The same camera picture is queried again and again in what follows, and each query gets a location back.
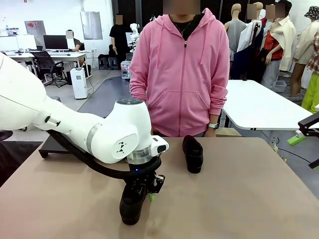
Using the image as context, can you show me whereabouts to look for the small black leather loafer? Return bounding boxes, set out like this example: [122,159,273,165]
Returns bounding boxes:
[119,183,148,226]
[182,135,204,174]

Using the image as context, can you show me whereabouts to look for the grey storage bin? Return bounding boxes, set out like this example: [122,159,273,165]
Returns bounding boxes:
[271,80,287,93]

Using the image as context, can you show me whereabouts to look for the white work table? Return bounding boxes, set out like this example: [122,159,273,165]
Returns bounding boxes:
[220,79,319,131]

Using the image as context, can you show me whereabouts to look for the grey wall panel red sign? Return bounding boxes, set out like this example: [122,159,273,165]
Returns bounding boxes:
[24,20,47,35]

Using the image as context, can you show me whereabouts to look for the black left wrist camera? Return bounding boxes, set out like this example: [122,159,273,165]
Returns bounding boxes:
[153,174,165,194]

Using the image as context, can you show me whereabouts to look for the white monitor back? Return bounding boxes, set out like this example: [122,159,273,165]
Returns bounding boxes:
[16,34,38,52]

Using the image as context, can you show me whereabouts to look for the person's left forearm pink sleeve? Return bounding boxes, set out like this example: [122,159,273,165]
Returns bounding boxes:
[208,84,229,117]

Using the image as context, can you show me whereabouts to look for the brown cardboard box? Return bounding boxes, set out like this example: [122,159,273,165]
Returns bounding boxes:
[215,128,244,137]

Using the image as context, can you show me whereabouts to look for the mannequin plaid shirt yellow trousers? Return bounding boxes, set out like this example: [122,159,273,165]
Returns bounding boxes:
[301,31,319,114]

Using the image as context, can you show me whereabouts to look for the small equipment cart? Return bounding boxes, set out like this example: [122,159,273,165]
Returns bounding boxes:
[121,61,132,80]

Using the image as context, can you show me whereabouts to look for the mannequin red top cream jacket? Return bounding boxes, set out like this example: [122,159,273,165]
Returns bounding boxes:
[260,0,297,84]

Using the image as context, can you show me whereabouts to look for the person's right forearm pink sleeve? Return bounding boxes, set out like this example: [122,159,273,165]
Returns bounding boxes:
[130,82,149,103]

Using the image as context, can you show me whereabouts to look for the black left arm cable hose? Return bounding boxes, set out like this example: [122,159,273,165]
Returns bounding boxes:
[47,129,162,180]

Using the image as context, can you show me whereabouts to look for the standing person in black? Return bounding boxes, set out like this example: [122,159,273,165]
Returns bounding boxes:
[109,14,133,70]

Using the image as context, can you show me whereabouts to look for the black floor cable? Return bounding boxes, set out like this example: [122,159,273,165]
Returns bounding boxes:
[276,148,312,165]

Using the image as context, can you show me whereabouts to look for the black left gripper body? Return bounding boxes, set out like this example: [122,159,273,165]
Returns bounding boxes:
[129,171,157,194]

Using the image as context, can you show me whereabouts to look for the silver wall panel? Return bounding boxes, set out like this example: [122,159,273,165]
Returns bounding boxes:
[80,11,103,40]

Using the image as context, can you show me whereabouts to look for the seated person at desk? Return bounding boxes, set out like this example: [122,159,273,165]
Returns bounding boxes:
[66,29,83,52]

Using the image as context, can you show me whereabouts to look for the mannequin in white navy jacket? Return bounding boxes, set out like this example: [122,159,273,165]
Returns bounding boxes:
[233,2,265,82]

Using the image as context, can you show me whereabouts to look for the white air purifier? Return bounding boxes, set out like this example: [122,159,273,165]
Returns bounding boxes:
[70,67,88,100]

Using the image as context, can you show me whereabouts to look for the black office chair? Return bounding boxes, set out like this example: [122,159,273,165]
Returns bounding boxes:
[33,51,68,88]

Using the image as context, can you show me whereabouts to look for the white humanoid robot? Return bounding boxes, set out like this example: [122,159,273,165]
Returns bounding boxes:
[129,22,141,54]

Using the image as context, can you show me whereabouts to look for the white office desk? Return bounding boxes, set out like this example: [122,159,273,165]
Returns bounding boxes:
[4,50,92,84]

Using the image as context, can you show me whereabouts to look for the person in pink hoodie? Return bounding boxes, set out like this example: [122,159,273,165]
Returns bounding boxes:
[129,0,230,138]

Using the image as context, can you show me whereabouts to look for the black computer monitor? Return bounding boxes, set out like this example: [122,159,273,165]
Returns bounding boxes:
[43,34,69,52]

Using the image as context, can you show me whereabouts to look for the black shoe stand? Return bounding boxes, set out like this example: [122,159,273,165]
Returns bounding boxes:
[38,135,75,159]

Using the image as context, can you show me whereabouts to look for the mannequin in grey tank top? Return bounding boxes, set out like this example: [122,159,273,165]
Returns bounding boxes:
[224,3,249,80]

